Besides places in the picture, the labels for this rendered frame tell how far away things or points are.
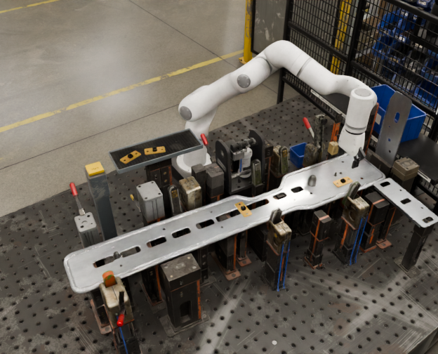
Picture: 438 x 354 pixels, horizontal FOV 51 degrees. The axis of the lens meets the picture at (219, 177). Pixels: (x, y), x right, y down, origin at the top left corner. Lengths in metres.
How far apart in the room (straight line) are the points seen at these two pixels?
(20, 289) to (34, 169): 1.87
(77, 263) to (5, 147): 2.59
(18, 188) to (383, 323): 2.75
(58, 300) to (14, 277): 0.25
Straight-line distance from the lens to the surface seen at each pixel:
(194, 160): 2.36
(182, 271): 1.63
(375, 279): 2.12
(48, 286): 2.12
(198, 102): 2.11
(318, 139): 2.11
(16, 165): 4.00
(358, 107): 1.79
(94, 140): 4.07
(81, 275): 1.71
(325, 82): 1.81
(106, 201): 1.96
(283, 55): 1.83
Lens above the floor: 2.31
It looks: 41 degrees down
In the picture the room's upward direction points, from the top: straight up
